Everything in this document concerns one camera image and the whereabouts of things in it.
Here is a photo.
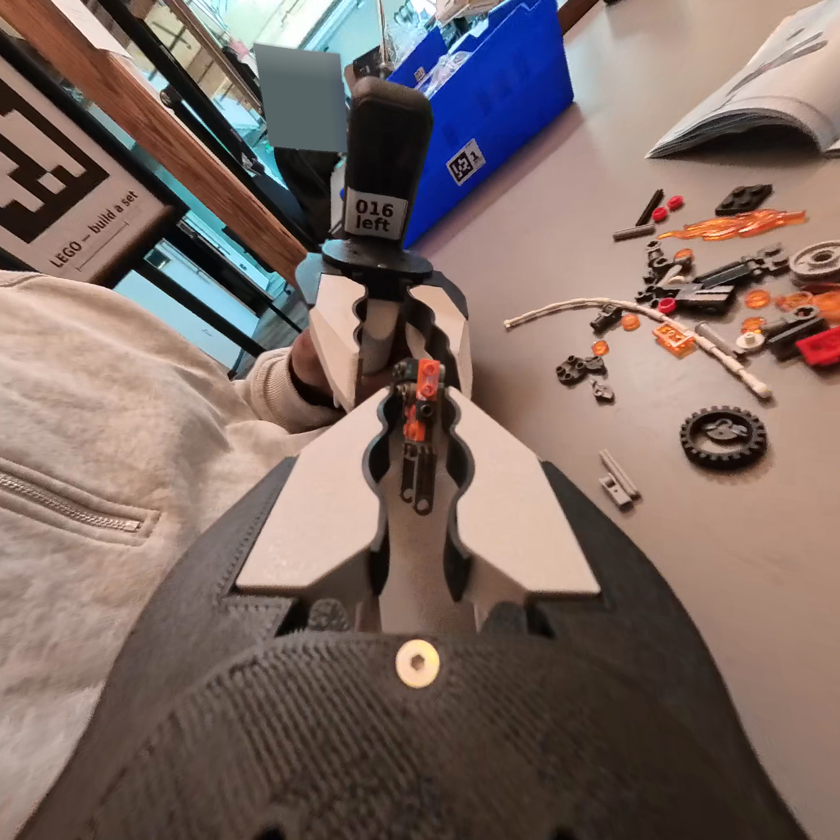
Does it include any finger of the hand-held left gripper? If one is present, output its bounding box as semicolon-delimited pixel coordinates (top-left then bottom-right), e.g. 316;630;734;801
402;282;475;395
307;274;367;412

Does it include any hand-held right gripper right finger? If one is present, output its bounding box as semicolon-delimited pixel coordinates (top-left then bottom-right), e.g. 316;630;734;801
445;387;601;630

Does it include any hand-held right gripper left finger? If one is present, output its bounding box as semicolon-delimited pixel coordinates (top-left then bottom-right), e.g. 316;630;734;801
235;386;401;630

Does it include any orange grey lego assembly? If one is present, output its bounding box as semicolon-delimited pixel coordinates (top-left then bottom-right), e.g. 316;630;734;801
390;359;448;516

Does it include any person's left forearm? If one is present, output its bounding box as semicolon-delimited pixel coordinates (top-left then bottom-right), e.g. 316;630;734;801
230;346;345;435

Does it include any dark grey round lego plate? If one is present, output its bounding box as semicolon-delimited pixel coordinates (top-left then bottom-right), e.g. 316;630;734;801
556;356;609;384

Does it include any black knobbly lego tire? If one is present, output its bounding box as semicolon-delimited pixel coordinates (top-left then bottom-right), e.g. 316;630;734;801
679;406;769;471

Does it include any orange transparent lego plate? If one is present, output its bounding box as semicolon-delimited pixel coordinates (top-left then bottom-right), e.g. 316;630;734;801
652;322;697;358

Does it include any light grey lego rod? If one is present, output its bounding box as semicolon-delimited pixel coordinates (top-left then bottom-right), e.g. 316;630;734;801
694;320;741;357

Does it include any black lego piece teal sticker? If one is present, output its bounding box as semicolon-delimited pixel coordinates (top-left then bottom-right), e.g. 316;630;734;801
676;259;756;315

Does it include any orange transparent lego flame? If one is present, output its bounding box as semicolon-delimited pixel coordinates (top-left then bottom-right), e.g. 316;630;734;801
658;208;807;243

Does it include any black square lego plate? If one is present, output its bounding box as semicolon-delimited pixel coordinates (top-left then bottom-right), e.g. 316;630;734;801
714;184;774;217

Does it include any grey black lego technic piece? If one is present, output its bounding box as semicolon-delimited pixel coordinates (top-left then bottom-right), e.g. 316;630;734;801
764;307;829;361

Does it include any red flat lego plate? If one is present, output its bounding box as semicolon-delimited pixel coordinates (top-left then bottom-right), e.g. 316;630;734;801
794;330;840;368

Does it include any grey lego wheel hub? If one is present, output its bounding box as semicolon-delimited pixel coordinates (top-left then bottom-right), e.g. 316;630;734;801
787;241;840;293

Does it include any lego instruction booklet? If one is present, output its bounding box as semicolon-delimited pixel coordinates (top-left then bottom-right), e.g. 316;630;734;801
646;0;840;160

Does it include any person's left hand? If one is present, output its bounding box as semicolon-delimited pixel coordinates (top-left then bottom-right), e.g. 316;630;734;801
289;328;349;412

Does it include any blue plastic bin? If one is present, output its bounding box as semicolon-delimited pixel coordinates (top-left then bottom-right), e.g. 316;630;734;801
387;0;575;247
387;26;450;89

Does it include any wooden beam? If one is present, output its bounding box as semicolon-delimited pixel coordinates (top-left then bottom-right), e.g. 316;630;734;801
0;0;309;284

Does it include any framed sign with marker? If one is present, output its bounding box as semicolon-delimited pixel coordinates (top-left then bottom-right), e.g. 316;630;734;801
0;59;179;284

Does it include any white lego bone chain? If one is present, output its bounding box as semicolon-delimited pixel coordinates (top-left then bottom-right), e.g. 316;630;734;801
503;297;774;400

